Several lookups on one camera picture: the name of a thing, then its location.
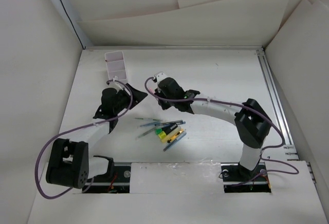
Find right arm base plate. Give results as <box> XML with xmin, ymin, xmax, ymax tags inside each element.
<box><xmin>218</xmin><ymin>162</ymin><xmax>271</xmax><ymax>193</ymax></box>

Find white divided organizer container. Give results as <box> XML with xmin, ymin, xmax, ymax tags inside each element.
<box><xmin>104</xmin><ymin>51</ymin><xmax>128</xmax><ymax>83</ymax></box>

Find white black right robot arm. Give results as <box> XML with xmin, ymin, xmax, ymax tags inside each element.
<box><xmin>154</xmin><ymin>72</ymin><xmax>271</xmax><ymax>181</ymax></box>

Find aluminium rail right side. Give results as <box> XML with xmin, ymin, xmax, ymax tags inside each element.
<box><xmin>256</xmin><ymin>47</ymin><xmax>299</xmax><ymax>161</ymax></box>

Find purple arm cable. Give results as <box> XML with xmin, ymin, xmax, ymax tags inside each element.
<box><xmin>34</xmin><ymin>79</ymin><xmax>134</xmax><ymax>199</ymax></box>
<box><xmin>144</xmin><ymin>74</ymin><xmax>300</xmax><ymax>188</ymax></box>

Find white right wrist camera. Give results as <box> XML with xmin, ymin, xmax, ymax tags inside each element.
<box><xmin>153</xmin><ymin>71</ymin><xmax>168</xmax><ymax>83</ymax></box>

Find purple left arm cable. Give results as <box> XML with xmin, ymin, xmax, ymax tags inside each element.
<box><xmin>34</xmin><ymin>79</ymin><xmax>134</xmax><ymax>199</ymax></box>

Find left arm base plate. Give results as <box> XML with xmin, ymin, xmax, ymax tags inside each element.
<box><xmin>82</xmin><ymin>163</ymin><xmax>132</xmax><ymax>194</ymax></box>

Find yellow black pen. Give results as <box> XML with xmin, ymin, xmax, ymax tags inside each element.
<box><xmin>167</xmin><ymin>129</ymin><xmax>186</xmax><ymax>143</ymax></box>

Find black marker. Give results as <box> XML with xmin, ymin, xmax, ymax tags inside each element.
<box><xmin>162</xmin><ymin>123</ymin><xmax>178</xmax><ymax>135</ymax></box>

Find green clear gel pen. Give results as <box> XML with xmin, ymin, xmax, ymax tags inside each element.
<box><xmin>134</xmin><ymin>117</ymin><xmax>162</xmax><ymax>122</ymax></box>

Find grey clear pen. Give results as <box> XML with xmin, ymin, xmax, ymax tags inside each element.
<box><xmin>136</xmin><ymin>127</ymin><xmax>157</xmax><ymax>140</ymax></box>

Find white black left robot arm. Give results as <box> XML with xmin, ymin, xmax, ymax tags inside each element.
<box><xmin>46</xmin><ymin>83</ymin><xmax>147</xmax><ymax>189</ymax></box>

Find black thin pen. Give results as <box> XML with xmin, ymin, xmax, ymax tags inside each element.
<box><xmin>155</xmin><ymin>120</ymin><xmax>186</xmax><ymax>127</ymax></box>

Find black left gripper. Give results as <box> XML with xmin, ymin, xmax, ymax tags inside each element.
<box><xmin>113</xmin><ymin>84</ymin><xmax>147</xmax><ymax>114</ymax></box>

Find yellow highlighter marker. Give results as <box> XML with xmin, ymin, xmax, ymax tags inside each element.
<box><xmin>158</xmin><ymin>126</ymin><xmax>181</xmax><ymax>143</ymax></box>

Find blue grey pen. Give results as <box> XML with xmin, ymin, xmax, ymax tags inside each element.
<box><xmin>163</xmin><ymin>136</ymin><xmax>184</xmax><ymax>152</ymax></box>

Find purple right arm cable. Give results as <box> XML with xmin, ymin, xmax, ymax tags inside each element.
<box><xmin>144</xmin><ymin>74</ymin><xmax>300</xmax><ymax>188</ymax></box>

